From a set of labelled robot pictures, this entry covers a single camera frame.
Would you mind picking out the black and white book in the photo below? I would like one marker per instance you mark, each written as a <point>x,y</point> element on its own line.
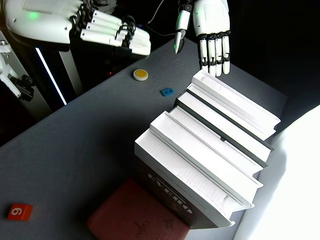
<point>230,114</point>

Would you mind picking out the white spine book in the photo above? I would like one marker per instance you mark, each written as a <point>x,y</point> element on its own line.
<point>212,160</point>

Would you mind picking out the dusty pink book with script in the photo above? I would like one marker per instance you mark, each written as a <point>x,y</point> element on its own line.
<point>125,212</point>

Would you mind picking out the blue block with two holes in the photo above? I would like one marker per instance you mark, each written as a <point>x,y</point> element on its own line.
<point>167,92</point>

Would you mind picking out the yellow and white round disc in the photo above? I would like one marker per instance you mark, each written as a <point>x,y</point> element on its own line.
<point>140,74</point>

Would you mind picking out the grey table cloth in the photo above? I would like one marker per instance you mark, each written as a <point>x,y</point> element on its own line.
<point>75,150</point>

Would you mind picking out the white light strip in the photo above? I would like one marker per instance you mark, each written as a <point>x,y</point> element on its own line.
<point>51,76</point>

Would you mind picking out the orange block with number nine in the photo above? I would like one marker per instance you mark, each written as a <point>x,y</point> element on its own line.
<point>19,212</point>

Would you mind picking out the white stand post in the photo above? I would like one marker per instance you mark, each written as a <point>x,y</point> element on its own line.
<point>72,75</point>

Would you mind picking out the white bracket with black clamp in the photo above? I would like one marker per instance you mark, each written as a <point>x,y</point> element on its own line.
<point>25,87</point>

